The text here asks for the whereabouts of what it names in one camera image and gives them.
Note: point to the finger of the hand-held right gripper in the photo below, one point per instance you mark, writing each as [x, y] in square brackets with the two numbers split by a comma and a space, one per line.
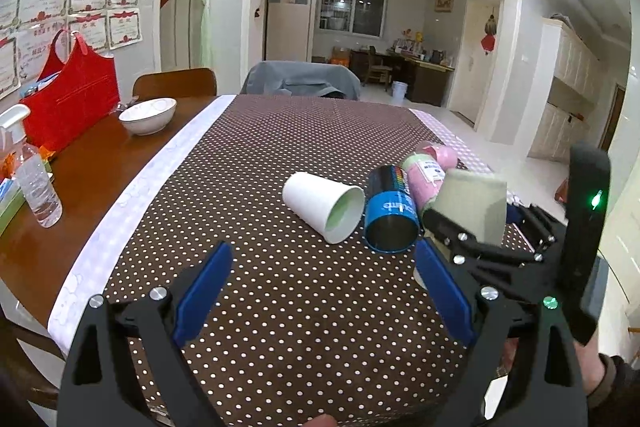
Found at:
[467, 239]
[530, 219]

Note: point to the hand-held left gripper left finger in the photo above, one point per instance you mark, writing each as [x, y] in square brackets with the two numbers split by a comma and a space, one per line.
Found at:
[205, 292]

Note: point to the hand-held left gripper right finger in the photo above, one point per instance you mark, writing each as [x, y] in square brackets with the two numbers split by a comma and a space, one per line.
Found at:
[445, 297]

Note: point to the grey-green paper cup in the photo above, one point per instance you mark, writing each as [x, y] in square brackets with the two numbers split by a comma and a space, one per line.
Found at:
[472, 207]

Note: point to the white paper cup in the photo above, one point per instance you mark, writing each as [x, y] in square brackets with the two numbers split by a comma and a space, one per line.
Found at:
[320, 204]

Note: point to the person's right forearm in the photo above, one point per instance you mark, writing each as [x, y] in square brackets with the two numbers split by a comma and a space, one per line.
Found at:
[597, 369]

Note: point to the person's left hand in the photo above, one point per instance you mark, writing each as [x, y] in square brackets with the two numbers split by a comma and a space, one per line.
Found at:
[320, 422]

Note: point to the pink wrapped cloth roll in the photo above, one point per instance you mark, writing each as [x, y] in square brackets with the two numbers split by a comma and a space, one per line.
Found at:
[425, 179]

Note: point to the blue tin can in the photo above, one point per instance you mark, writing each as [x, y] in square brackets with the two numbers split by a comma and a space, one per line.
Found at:
[387, 212]

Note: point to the brown polka dot tablecloth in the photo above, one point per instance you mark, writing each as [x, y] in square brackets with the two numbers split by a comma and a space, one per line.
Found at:
[300, 307]

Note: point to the white cabinet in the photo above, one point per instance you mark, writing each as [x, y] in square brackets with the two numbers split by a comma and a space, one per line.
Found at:
[565, 87]

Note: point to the white door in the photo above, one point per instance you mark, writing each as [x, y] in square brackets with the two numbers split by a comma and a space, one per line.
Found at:
[472, 67]

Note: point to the dark wooden desk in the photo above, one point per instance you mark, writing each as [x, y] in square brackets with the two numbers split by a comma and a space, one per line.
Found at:
[425, 82]

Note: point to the white waste bin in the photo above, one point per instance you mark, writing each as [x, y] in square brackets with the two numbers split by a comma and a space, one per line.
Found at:
[399, 91]

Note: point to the red hanging ornament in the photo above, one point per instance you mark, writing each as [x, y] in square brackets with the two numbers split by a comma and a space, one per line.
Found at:
[488, 39]

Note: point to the white bowl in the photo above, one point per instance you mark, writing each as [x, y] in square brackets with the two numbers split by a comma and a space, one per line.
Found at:
[147, 114]

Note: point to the clear spray bottle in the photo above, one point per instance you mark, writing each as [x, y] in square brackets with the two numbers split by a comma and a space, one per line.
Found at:
[40, 192]

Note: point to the wooden desk chair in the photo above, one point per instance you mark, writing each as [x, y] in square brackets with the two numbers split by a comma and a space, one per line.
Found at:
[377, 67]

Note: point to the green tissue box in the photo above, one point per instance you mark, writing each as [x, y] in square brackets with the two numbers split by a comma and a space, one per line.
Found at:
[9, 207]

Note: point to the orange box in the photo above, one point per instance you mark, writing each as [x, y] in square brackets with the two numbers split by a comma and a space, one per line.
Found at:
[340, 57]

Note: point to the red bag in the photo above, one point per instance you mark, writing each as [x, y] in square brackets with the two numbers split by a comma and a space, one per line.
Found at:
[75, 102]

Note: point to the grey covered chair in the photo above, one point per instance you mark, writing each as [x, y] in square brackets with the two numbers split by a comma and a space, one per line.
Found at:
[300, 77]

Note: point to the window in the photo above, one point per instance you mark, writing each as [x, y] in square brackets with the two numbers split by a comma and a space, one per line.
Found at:
[355, 7]

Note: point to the white refrigerator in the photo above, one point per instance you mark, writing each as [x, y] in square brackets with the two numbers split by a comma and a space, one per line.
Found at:
[290, 27]

